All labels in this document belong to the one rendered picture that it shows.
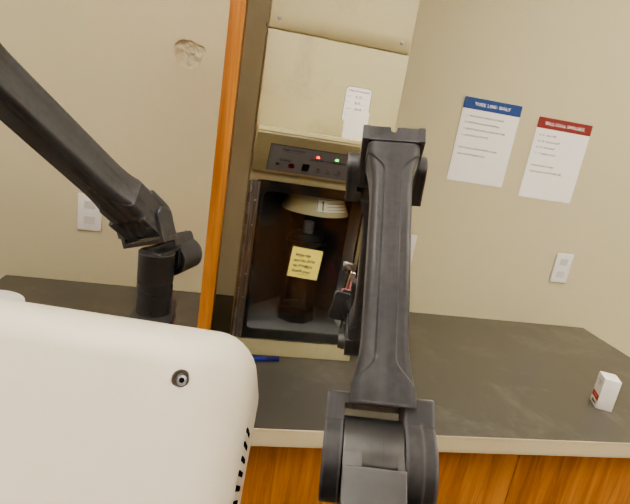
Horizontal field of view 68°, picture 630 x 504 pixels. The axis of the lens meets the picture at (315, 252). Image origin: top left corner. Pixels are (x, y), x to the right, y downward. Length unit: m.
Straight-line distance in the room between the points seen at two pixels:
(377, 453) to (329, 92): 0.84
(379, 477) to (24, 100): 0.55
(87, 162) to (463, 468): 0.99
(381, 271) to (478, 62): 1.29
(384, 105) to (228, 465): 0.95
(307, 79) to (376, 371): 0.78
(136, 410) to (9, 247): 1.46
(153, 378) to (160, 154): 1.28
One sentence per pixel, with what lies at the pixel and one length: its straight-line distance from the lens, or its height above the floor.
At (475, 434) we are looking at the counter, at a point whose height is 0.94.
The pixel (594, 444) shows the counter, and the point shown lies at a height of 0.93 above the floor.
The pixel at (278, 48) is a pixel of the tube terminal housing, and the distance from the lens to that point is 1.10.
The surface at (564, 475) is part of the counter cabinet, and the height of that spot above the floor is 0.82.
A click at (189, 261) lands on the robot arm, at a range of 0.84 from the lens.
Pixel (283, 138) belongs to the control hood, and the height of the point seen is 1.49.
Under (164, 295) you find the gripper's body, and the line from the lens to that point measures 0.80.
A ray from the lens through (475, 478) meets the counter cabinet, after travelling 1.26.
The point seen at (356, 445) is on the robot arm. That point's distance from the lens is 0.45.
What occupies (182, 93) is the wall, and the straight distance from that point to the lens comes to 1.53.
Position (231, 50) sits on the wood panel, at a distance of 1.01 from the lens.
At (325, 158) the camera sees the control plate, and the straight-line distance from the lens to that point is 1.03.
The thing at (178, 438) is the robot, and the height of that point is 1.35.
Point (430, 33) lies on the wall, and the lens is 1.65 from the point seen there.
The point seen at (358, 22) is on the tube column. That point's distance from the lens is 1.14.
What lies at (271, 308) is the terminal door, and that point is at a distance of 1.18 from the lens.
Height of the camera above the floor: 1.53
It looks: 15 degrees down
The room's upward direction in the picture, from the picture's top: 9 degrees clockwise
